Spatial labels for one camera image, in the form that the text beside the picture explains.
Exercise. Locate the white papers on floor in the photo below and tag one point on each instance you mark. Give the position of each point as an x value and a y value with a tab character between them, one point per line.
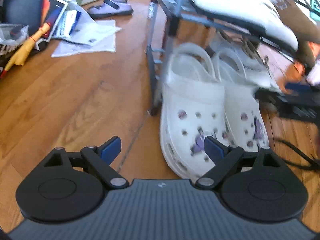
78	33

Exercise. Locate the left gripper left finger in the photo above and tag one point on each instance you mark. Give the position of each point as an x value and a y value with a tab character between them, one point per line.
99	160

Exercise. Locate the yellow rubber chicken toy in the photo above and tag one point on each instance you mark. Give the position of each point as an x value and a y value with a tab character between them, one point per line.
21	55

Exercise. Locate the grey sandal on floor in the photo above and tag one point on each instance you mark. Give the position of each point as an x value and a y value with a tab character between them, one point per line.
110	8

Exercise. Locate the black folder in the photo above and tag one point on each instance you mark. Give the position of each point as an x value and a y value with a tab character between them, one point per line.
24	12

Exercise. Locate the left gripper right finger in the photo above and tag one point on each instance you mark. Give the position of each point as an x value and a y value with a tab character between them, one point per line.
225	159

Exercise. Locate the white chunky sneaker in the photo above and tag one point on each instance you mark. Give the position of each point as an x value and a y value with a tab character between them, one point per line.
260	17

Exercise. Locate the metal shoe rack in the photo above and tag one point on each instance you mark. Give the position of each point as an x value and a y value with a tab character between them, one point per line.
177	11

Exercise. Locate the colourful box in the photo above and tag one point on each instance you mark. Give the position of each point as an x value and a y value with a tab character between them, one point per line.
52	12

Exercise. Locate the white clog with purple charms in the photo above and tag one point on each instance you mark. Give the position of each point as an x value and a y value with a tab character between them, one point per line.
192	109

